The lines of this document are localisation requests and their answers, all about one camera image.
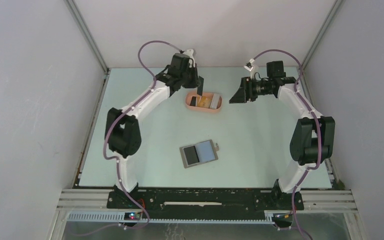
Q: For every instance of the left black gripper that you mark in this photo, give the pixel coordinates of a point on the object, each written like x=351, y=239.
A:
x=196, y=81

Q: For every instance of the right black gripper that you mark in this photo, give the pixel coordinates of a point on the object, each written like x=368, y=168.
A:
x=245, y=92

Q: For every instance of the black card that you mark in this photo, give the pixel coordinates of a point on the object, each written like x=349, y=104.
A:
x=199, y=91
x=193, y=101

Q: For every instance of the beige leather card holder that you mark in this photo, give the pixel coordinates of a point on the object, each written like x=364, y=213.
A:
x=206, y=151

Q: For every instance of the grey card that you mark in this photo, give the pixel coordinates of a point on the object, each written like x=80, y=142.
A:
x=191, y=155

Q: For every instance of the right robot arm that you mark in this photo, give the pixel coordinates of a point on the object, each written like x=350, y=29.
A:
x=313, y=136

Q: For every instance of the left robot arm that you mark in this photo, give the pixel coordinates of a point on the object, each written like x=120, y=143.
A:
x=123, y=126

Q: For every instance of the yellow VIP card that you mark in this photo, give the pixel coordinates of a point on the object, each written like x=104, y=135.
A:
x=204, y=102

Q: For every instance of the black card in tray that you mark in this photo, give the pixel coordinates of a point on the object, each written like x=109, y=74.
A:
x=193, y=101

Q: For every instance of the pink oval tray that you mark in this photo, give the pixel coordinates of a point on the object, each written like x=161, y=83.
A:
x=207, y=94

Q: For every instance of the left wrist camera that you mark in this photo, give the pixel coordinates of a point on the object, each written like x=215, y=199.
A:
x=191, y=55

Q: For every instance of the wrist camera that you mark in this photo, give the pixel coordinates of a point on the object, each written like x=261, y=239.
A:
x=251, y=67
x=191, y=55

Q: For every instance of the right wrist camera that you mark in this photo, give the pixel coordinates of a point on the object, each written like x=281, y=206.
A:
x=251, y=67

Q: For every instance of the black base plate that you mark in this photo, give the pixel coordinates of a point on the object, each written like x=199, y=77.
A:
x=242, y=203

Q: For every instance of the white cable duct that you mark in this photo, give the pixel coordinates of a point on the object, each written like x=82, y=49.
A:
x=122, y=217

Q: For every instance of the aluminium frame rail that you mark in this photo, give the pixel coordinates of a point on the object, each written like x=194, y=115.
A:
x=314, y=201

